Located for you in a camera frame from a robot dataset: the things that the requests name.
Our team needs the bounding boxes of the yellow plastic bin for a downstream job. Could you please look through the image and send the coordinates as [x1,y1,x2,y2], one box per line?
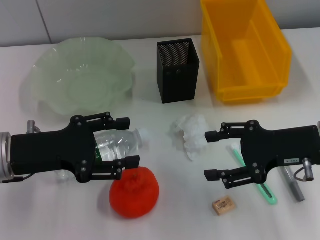
[199,0,293,103]

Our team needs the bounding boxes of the red-orange toy orange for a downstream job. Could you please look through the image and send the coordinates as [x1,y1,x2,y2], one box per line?
[109,166,160,220]

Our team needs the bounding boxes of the right gripper cable with plug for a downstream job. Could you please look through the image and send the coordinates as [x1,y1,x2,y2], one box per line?
[293,157,316,182]

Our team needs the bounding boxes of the clear water bottle green label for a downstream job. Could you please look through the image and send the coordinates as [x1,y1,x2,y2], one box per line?
[55,127,153,185]

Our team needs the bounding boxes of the white paper ball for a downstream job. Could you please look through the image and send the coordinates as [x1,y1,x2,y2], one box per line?
[170,113,210,162]

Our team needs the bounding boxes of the tan eraser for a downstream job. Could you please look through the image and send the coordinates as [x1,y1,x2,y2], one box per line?
[211,195,237,216]

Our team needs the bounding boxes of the left gripper cable with plug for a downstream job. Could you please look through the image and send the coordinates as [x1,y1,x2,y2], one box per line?
[0,119,42,184]

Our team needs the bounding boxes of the grey wrapped pen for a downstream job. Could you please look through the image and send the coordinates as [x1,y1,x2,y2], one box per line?
[282,166,306,202]

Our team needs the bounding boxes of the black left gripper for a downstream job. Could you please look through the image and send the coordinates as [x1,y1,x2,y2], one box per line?
[9,112,141,184]

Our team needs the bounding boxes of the black mesh pen holder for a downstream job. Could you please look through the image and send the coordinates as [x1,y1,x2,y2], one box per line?
[156,37,200,105]

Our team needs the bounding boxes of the gripper cable with plug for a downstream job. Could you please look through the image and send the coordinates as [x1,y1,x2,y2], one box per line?
[0,119,42,184]
[293,157,316,182]

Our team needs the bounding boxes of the green utility knife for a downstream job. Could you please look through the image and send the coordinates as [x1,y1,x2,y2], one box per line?
[226,143,278,206]

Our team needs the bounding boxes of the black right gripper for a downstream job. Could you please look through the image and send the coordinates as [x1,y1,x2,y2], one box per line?
[203,119,320,190]

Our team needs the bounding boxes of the pale green glass fruit bowl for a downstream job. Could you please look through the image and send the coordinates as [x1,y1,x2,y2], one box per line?
[29,36,137,120]

